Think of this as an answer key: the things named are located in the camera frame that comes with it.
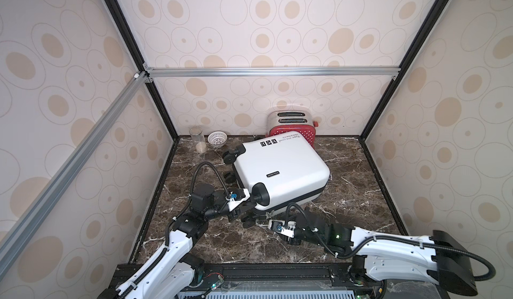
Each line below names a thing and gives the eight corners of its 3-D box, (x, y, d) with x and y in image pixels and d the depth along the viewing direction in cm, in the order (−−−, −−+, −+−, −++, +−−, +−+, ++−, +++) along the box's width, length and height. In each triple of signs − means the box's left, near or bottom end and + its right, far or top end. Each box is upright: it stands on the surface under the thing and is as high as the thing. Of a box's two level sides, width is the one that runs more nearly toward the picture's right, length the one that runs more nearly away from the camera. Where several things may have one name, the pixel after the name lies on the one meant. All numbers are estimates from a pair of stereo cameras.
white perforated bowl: (207, 146, 116) (206, 141, 113) (210, 136, 122) (208, 131, 119) (226, 146, 116) (225, 141, 113) (228, 136, 122) (227, 131, 119)
